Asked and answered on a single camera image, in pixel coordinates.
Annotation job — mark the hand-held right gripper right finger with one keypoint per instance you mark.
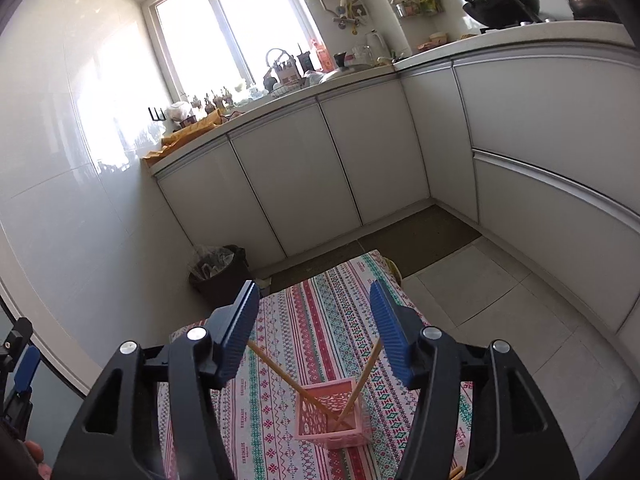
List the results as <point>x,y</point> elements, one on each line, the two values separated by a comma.
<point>387,330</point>

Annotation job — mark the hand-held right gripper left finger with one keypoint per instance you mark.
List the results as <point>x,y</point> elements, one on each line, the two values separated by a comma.
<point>240,330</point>

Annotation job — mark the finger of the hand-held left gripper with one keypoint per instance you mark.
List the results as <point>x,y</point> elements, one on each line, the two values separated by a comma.
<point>26,367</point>

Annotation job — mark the wooden chopstick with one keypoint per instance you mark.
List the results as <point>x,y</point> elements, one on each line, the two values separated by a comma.
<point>365,375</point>
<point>280,367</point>
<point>456,473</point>

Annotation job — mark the pink plastic utensil holder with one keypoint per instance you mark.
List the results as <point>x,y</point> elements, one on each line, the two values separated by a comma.
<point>345,440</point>

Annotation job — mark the person's left hand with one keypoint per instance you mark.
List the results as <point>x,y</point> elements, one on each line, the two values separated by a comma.
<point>37,455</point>

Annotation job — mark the brown trash bin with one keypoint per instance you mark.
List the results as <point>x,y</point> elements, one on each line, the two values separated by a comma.
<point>225,285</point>

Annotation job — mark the patterned striped tablecloth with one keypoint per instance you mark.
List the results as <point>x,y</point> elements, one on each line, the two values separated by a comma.
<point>310,320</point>

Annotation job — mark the brown floor mat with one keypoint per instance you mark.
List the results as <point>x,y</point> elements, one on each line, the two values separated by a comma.
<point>400,240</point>

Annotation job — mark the white base kitchen cabinets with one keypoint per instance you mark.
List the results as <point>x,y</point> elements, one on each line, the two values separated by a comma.
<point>360,150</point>

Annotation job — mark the brown paper bag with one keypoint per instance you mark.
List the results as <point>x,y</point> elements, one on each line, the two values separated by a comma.
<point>192,132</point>

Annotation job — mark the white plastic bag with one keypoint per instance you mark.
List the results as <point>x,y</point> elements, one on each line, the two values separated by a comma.
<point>177,110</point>

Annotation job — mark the orange bottle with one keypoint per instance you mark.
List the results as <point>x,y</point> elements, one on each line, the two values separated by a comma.
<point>320,55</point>

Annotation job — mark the white kettle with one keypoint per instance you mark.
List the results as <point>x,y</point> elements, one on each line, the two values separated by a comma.
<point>377,45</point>

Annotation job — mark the kitchen window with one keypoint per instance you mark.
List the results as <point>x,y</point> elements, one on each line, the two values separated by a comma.
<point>220,25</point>

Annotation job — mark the black wok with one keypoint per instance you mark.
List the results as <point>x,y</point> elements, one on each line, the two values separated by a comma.
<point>505,7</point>

